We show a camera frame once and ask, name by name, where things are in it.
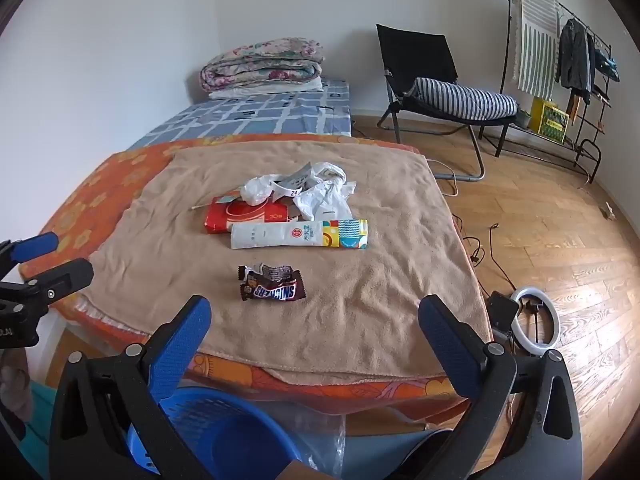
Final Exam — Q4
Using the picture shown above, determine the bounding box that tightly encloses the teal garment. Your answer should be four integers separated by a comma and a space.
592, 42, 621, 83

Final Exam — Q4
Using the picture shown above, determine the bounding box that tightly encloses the blue checked bedsheet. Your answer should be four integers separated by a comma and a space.
127, 77, 353, 151

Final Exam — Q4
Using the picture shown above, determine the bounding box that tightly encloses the cardboard box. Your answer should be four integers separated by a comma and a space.
272, 460, 331, 480

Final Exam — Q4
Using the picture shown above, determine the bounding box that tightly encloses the folded white sheet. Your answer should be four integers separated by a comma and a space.
207, 77, 323, 100

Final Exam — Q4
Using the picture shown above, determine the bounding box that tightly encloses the tan towel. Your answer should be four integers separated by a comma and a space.
80, 140, 493, 378

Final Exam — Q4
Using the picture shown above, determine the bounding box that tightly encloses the blue plastic basket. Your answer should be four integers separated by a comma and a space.
126, 387, 303, 480

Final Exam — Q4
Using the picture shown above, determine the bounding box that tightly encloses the white cable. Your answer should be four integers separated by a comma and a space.
427, 159, 458, 198

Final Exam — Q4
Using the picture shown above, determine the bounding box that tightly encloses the green striped towel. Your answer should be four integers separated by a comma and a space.
511, 0, 561, 100

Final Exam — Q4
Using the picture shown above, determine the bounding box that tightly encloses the person's left hand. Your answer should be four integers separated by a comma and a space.
0, 347, 33, 423

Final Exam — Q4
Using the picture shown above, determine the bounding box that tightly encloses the yellow crate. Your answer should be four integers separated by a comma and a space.
530, 96, 571, 143

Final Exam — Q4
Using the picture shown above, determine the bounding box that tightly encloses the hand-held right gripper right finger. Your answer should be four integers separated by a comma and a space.
417, 294, 586, 480

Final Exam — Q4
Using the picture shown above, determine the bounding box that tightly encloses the white plastic bag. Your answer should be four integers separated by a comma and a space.
241, 161, 357, 222

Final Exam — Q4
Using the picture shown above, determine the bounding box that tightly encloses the red packet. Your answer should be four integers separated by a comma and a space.
204, 197, 296, 236

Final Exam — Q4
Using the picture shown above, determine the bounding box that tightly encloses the white ring light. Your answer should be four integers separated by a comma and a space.
510, 285, 560, 353

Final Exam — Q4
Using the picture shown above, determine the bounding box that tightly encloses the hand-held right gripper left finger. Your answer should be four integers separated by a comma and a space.
48, 295, 213, 480

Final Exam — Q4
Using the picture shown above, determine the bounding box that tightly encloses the black clothes rack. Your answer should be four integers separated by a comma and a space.
495, 0, 613, 184

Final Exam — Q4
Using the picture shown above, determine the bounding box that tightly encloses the black phone holder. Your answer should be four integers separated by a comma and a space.
487, 291, 520, 333

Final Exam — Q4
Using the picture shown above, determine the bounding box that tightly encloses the orange floral bedsheet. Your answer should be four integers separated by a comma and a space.
20, 135, 481, 426

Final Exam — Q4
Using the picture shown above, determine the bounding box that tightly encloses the clear plastic bag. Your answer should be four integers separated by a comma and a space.
260, 400, 348, 477

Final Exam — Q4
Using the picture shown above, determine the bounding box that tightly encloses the brown chocolate bar wrapper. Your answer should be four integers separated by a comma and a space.
236, 261, 306, 302

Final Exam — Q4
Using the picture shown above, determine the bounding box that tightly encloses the striped cushion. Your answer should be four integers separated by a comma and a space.
407, 77, 520, 122

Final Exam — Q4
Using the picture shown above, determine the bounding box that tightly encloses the person's teal clothing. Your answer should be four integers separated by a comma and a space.
22, 380, 58, 443

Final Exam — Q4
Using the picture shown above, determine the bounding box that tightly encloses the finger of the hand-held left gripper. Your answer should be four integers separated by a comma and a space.
0, 258, 95, 317
0, 231, 59, 278

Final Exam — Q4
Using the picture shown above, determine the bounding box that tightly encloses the grey paper packet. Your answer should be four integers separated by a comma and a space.
281, 161, 315, 196

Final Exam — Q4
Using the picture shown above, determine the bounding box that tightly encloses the black folding chair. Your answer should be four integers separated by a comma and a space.
376, 23, 521, 181

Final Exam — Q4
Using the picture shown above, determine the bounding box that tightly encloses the dark jacket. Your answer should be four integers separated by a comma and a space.
556, 19, 596, 105

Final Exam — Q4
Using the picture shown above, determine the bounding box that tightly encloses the black cable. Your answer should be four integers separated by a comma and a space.
452, 212, 521, 293

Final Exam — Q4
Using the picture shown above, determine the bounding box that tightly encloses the folded floral quilt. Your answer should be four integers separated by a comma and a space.
200, 37, 325, 93

